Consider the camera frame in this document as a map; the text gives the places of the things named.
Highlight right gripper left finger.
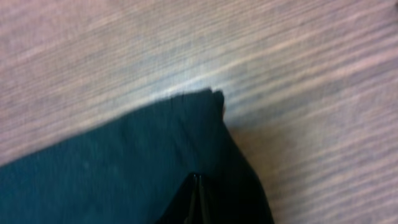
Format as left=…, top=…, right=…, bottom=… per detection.
left=155, top=173, right=198, bottom=224

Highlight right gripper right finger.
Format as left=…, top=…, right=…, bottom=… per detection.
left=197, top=175, right=222, bottom=224

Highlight black t-shirt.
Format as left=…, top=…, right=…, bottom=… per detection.
left=1, top=89, right=274, bottom=223

